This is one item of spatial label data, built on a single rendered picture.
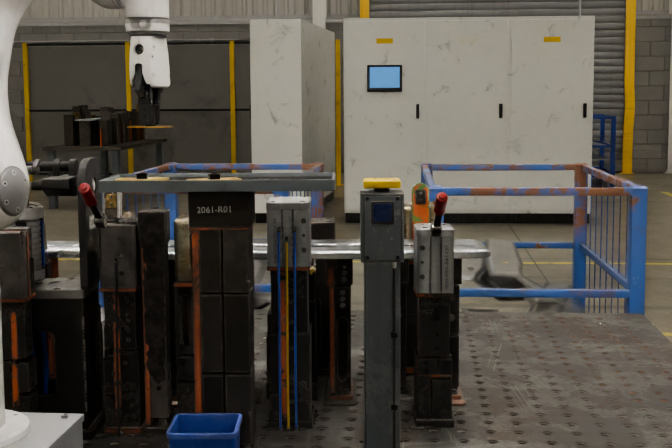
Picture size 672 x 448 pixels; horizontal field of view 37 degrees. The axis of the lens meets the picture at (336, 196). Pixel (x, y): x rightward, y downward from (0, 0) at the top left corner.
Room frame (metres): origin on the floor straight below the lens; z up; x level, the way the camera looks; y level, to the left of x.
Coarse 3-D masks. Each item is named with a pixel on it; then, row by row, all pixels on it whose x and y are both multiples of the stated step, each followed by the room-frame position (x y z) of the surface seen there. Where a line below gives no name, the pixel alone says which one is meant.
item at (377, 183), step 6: (366, 180) 1.59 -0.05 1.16; (372, 180) 1.59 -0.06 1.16; (378, 180) 1.59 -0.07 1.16; (384, 180) 1.59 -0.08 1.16; (390, 180) 1.59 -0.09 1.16; (396, 180) 1.59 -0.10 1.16; (366, 186) 1.58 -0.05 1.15; (372, 186) 1.58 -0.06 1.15; (378, 186) 1.58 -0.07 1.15; (384, 186) 1.58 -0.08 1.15; (390, 186) 1.58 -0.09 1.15; (396, 186) 1.58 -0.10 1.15
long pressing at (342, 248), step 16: (256, 240) 2.02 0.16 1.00; (320, 240) 2.01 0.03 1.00; (336, 240) 2.01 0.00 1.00; (352, 240) 2.01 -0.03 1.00; (464, 240) 2.00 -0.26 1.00; (256, 256) 1.86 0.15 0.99; (320, 256) 1.85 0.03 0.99; (336, 256) 1.85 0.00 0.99; (352, 256) 1.85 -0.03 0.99; (464, 256) 1.85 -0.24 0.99; (480, 256) 1.86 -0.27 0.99
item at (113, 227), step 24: (120, 240) 1.71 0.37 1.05; (120, 264) 1.71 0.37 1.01; (120, 288) 1.71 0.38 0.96; (120, 312) 1.72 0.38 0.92; (120, 336) 1.72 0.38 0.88; (120, 360) 1.71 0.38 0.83; (120, 384) 1.71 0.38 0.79; (144, 384) 1.75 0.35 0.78; (120, 408) 1.71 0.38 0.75; (144, 408) 1.75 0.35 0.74; (120, 432) 1.70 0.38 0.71
